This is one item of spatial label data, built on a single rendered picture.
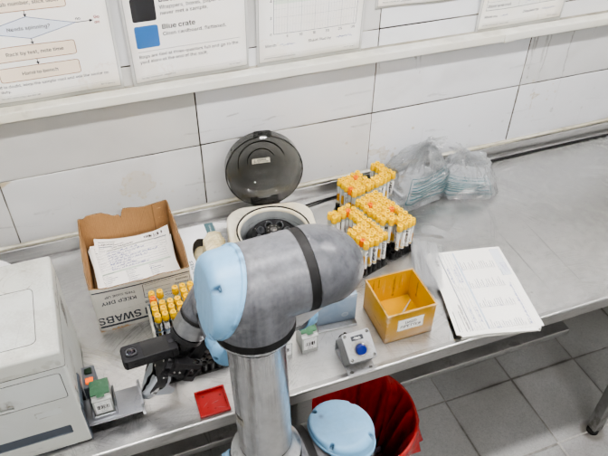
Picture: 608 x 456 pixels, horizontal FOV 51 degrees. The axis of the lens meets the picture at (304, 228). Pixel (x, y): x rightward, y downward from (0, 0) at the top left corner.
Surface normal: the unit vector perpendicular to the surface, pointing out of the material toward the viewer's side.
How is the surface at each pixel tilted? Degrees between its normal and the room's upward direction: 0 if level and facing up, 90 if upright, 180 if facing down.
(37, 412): 90
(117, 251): 1
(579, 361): 0
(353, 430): 9
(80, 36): 94
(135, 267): 1
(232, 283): 38
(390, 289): 90
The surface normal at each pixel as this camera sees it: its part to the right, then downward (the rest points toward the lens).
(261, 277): 0.26, -0.20
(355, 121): 0.35, 0.61
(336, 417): 0.10, -0.83
